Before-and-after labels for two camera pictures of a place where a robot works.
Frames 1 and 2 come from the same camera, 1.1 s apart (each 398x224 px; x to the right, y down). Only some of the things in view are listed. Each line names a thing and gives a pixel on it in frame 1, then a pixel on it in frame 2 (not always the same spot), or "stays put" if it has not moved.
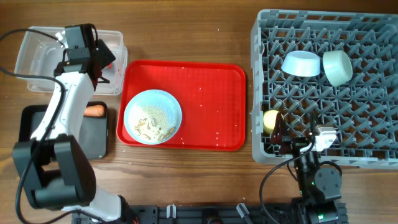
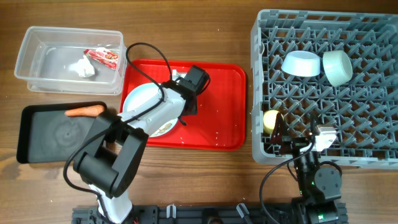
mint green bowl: (337, 66) stays put
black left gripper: (107, 55) → (196, 113)
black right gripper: (293, 144) stays put
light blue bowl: (302, 64) stays put
